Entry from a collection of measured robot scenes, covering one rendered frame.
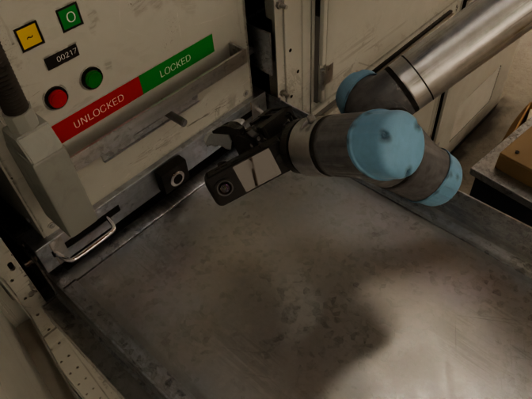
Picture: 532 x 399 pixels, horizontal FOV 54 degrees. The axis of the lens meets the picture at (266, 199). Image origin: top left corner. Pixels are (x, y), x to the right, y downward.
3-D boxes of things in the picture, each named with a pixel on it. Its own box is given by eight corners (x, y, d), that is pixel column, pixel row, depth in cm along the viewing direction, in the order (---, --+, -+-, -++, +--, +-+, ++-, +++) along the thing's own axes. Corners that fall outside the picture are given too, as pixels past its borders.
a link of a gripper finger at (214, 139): (226, 126, 84) (264, 132, 77) (199, 145, 81) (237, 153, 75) (219, 108, 82) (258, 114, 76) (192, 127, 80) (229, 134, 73)
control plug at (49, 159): (100, 219, 75) (58, 126, 62) (71, 240, 73) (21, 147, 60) (70, 195, 79) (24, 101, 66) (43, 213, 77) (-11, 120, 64)
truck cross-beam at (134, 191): (267, 113, 111) (265, 90, 107) (48, 273, 86) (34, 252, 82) (250, 104, 114) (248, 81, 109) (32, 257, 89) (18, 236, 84)
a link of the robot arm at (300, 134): (324, 188, 63) (297, 130, 59) (298, 187, 66) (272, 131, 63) (360, 155, 66) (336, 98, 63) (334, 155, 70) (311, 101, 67)
